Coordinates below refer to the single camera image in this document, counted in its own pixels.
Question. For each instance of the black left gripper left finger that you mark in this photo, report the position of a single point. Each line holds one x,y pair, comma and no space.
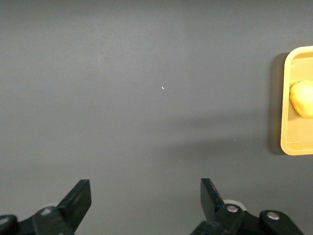
73,203

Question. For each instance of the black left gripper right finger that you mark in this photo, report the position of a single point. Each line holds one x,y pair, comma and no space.
210,200

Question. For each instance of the yellow potato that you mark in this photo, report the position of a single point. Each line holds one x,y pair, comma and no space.
303,98

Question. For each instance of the yellow plastic tray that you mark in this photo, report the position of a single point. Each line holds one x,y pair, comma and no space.
298,137

